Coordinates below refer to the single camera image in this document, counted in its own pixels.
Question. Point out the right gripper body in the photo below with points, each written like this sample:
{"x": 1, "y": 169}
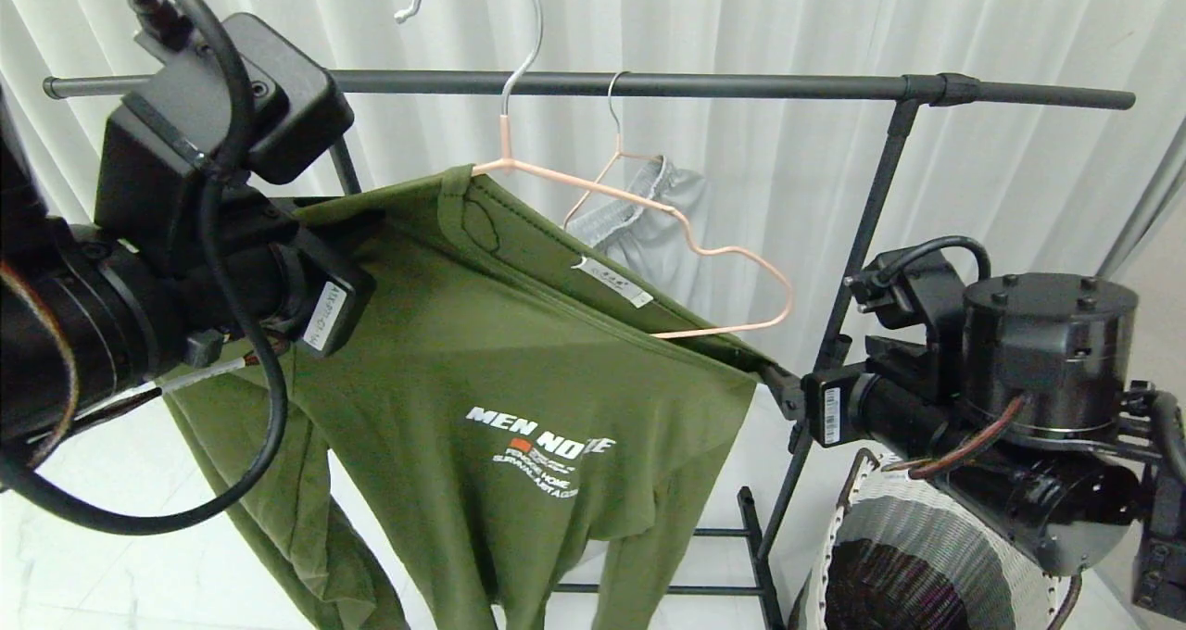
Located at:
{"x": 852, "y": 408}

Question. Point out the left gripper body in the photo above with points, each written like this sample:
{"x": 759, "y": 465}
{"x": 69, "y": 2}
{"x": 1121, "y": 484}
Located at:
{"x": 278, "y": 287}

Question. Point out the green garment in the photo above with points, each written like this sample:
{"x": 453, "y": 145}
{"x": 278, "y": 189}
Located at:
{"x": 482, "y": 408}

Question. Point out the pink clothes hanger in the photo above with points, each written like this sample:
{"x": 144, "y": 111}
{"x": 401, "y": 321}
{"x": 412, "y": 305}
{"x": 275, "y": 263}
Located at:
{"x": 505, "y": 148}
{"x": 614, "y": 111}

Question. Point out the pale grey shorts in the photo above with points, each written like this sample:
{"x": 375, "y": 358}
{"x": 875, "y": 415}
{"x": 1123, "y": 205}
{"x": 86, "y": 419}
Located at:
{"x": 649, "y": 232}

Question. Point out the white laundry basket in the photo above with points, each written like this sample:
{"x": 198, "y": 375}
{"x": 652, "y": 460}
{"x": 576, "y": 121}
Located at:
{"x": 927, "y": 537}

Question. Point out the black clothes rack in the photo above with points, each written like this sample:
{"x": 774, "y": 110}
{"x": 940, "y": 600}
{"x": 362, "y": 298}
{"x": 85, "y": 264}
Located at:
{"x": 649, "y": 84}

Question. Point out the white curtain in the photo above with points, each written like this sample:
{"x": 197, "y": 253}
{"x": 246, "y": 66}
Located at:
{"x": 741, "y": 9}

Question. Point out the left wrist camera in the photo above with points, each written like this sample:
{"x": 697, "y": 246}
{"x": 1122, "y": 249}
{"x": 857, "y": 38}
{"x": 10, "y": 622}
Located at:
{"x": 185, "y": 120}

